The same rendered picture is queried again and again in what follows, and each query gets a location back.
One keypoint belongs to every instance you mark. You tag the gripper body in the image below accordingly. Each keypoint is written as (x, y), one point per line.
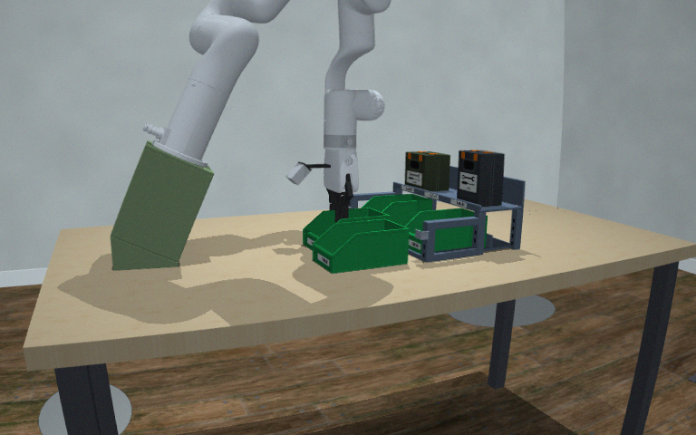
(343, 161)

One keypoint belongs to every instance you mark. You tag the green bin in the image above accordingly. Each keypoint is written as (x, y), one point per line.
(401, 208)
(327, 218)
(447, 238)
(359, 245)

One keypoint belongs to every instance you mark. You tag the black tool case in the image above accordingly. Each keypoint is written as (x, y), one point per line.
(480, 177)

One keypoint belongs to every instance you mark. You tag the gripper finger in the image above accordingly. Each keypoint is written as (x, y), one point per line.
(342, 208)
(332, 199)

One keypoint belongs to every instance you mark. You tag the olive green tool case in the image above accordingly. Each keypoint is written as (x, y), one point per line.
(424, 170)

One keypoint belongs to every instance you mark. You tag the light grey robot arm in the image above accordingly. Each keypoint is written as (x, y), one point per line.
(233, 42)

